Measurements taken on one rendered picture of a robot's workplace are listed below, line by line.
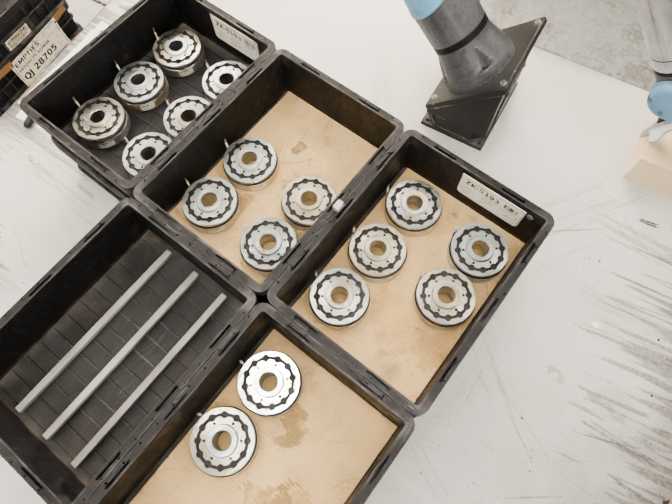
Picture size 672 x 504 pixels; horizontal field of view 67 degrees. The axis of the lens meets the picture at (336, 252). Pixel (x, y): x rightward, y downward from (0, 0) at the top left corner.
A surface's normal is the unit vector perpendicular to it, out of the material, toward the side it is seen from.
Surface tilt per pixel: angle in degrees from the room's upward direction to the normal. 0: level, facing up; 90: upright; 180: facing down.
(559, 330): 0
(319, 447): 0
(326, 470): 0
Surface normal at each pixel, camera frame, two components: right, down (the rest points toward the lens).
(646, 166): -0.49, 0.82
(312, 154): -0.01, -0.37
